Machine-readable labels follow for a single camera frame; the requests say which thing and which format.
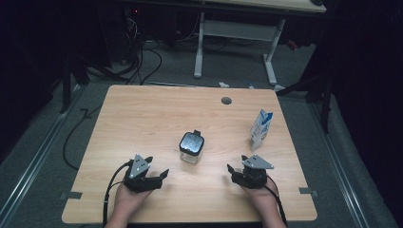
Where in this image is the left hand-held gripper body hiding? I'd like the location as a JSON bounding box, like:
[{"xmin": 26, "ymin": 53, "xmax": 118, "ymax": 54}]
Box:
[{"xmin": 123, "ymin": 153, "xmax": 163, "ymax": 194}]

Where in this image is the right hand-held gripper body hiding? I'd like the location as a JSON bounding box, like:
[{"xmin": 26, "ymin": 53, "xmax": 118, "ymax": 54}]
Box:
[{"xmin": 232, "ymin": 154, "xmax": 276, "ymax": 190}]

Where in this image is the white and blue milk pouch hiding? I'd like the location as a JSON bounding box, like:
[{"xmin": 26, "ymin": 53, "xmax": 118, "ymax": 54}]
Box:
[{"xmin": 249, "ymin": 108, "xmax": 274, "ymax": 151}]

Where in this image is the glass jar with black lid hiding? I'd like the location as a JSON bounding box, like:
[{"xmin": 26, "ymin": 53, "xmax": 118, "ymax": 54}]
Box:
[{"xmin": 179, "ymin": 128, "xmax": 205, "ymax": 165}]

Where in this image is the person's right hand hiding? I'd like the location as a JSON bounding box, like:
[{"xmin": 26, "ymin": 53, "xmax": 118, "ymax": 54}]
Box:
[{"xmin": 241, "ymin": 177, "xmax": 282, "ymax": 217}]

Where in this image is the person's left hand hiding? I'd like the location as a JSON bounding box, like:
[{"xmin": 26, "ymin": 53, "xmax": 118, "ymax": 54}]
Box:
[{"xmin": 113, "ymin": 181, "xmax": 154, "ymax": 218}]

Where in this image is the grey tape piece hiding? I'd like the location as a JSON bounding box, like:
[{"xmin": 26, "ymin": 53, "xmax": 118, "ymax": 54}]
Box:
[{"xmin": 298, "ymin": 187, "xmax": 319, "ymax": 198}]

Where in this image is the black metal stand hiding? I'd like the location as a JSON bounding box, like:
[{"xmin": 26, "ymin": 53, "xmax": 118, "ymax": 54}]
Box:
[
  {"xmin": 60, "ymin": 53, "xmax": 91, "ymax": 114},
  {"xmin": 275, "ymin": 72, "xmax": 334, "ymax": 134}
]

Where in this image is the white metal desk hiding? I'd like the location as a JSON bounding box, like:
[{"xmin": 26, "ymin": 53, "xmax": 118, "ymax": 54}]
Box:
[{"xmin": 193, "ymin": 0, "xmax": 327, "ymax": 91}]

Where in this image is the dark equipment with red light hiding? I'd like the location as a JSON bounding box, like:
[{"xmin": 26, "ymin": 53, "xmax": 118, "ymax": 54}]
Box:
[{"xmin": 123, "ymin": 6, "xmax": 145, "ymax": 42}]

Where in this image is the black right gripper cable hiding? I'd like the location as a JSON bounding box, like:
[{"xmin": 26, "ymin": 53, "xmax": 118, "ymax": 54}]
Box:
[{"xmin": 264, "ymin": 175, "xmax": 289, "ymax": 228}]

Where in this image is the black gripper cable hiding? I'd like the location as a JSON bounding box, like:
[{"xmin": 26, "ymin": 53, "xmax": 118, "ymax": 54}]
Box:
[
  {"xmin": 264, "ymin": 175, "xmax": 289, "ymax": 228},
  {"xmin": 102, "ymin": 160, "xmax": 133, "ymax": 228}
]

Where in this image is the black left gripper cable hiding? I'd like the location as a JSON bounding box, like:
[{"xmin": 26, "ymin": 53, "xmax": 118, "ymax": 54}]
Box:
[{"xmin": 102, "ymin": 160, "xmax": 133, "ymax": 228}]

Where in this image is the long black floor cable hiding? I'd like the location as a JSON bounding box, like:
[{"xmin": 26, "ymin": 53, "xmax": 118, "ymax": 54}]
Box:
[{"xmin": 62, "ymin": 104, "xmax": 104, "ymax": 171}]

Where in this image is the metal floor rail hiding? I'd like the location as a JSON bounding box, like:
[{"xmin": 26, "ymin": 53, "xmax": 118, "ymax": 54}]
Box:
[
  {"xmin": 308, "ymin": 103, "xmax": 367, "ymax": 228},
  {"xmin": 0, "ymin": 84, "xmax": 85, "ymax": 228}
]

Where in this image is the bundle of black cables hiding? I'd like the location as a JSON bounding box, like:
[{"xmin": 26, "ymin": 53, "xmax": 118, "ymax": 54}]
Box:
[{"xmin": 85, "ymin": 15, "xmax": 144, "ymax": 85}]

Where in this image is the looped black floor cable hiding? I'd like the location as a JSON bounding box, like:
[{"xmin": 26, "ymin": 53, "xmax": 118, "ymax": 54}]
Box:
[{"xmin": 139, "ymin": 47, "xmax": 163, "ymax": 86}]

